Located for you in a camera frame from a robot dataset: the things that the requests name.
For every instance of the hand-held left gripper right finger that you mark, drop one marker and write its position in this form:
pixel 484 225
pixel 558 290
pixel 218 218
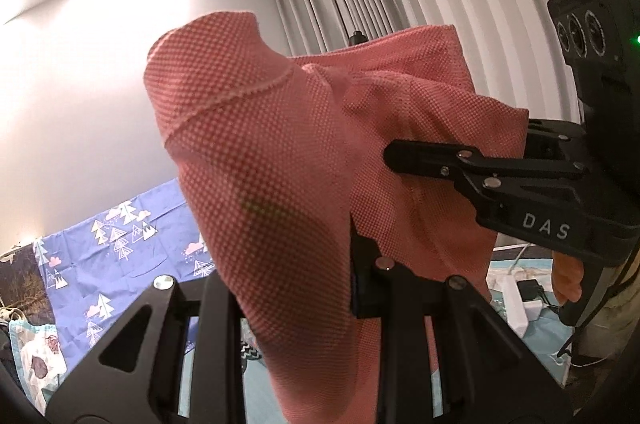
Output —
pixel 372 286

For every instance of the blue tree print bedsheet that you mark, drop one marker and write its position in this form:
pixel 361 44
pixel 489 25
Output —
pixel 125 264

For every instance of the dark patterned blanket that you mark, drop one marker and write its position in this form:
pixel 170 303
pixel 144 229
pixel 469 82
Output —
pixel 22 279

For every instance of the teal printed bedsheet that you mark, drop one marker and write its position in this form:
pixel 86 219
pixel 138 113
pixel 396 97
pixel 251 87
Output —
pixel 530 354

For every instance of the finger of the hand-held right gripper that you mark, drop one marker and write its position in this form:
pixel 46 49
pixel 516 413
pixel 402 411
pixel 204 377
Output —
pixel 555 138
pixel 425 156

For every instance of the person's beige clothing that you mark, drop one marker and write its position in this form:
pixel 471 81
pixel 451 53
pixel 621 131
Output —
pixel 607 319

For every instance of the coral knit shirt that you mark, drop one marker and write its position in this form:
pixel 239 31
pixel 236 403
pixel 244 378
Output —
pixel 280 163

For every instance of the person's right hand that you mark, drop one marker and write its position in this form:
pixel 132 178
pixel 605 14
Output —
pixel 567 279

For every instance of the white power strip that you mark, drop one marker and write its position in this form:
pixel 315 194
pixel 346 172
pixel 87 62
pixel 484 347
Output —
pixel 510 299

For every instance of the animal print pillow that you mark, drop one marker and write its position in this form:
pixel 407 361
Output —
pixel 37 361

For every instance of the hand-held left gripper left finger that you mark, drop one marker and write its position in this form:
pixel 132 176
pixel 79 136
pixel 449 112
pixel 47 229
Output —
pixel 165 319

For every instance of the black power adapter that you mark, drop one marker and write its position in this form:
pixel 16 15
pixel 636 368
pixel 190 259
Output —
pixel 531 291

